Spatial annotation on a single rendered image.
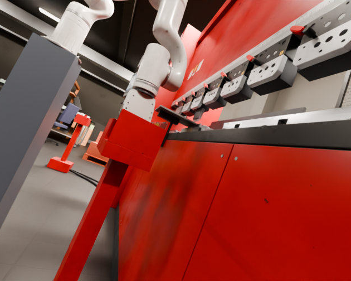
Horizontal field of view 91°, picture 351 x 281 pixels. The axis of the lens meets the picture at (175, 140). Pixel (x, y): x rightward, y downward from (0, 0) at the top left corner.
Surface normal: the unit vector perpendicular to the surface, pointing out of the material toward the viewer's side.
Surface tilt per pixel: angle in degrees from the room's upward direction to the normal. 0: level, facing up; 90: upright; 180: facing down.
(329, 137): 90
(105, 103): 90
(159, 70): 91
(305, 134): 90
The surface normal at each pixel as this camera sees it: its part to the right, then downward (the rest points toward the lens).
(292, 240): -0.87, -0.40
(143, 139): 0.47, 0.10
